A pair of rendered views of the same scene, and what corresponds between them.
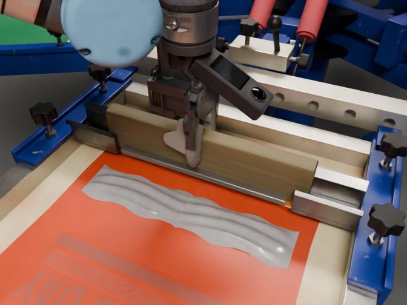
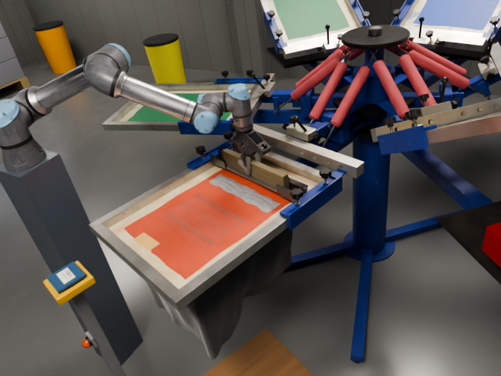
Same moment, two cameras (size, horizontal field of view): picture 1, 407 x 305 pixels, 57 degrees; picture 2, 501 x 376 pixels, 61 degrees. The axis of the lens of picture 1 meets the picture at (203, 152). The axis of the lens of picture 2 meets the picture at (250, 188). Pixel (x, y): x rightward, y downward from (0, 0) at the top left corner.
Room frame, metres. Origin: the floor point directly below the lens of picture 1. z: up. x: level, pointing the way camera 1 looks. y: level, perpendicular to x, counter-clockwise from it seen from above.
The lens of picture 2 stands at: (-0.85, -0.65, 1.93)
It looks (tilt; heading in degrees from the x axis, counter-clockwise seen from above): 34 degrees down; 27
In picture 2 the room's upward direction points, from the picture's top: 9 degrees counter-clockwise
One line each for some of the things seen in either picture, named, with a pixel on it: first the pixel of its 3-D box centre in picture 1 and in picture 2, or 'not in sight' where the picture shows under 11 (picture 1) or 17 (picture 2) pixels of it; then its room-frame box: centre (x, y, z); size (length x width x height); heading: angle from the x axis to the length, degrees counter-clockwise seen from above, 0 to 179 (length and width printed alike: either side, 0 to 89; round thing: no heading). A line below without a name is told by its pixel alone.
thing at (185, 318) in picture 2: not in sight; (169, 292); (0.00, 0.21, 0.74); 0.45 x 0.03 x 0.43; 66
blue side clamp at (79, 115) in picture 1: (82, 122); (217, 157); (0.60, 0.24, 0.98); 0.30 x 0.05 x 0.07; 156
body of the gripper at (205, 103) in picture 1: (185, 74); (244, 137); (0.47, 0.03, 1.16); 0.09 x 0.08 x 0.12; 66
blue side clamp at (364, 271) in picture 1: (374, 212); (312, 199); (0.37, -0.26, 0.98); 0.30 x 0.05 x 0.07; 156
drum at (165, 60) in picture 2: not in sight; (167, 66); (3.48, 2.46, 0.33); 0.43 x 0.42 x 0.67; 80
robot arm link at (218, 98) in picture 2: not in sight; (212, 104); (0.42, 0.11, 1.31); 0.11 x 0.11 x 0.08; 17
